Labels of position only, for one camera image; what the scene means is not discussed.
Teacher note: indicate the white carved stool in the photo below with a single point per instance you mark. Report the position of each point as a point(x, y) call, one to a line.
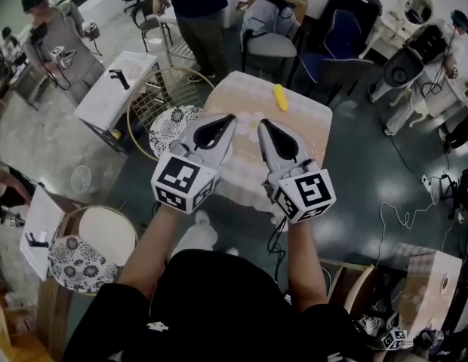
point(405, 104)

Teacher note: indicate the white vanity table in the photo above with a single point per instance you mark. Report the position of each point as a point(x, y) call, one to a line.
point(398, 25)

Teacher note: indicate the dark gray shell chair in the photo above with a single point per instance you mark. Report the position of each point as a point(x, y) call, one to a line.
point(349, 72)

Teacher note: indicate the floral round cushion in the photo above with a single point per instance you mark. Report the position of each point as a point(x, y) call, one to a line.
point(83, 266)
point(170, 130)

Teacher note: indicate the person's left forearm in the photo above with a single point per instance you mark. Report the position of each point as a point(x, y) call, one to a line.
point(154, 247)

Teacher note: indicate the yellow banana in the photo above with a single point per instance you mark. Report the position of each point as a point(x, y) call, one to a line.
point(280, 97)

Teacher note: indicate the black suitcase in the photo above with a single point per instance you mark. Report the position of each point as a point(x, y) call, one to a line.
point(351, 6)

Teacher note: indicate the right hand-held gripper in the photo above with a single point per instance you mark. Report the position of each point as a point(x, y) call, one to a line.
point(309, 192)

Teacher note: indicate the person's right forearm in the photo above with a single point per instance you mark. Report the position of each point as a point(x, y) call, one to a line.
point(305, 262)

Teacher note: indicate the beige flower tablecloth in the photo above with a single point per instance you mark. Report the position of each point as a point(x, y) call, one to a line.
point(305, 126)

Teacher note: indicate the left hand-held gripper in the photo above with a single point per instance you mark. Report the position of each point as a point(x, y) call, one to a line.
point(177, 179)

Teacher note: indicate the black faucet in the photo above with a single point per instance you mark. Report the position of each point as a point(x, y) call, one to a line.
point(119, 77)
point(36, 243)

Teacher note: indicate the person's light trousers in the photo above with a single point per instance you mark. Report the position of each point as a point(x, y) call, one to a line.
point(198, 238)

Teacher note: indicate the person's black shirt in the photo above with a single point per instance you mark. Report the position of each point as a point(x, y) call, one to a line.
point(219, 307)

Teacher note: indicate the blue chair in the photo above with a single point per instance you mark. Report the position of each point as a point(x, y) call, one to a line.
point(341, 32)

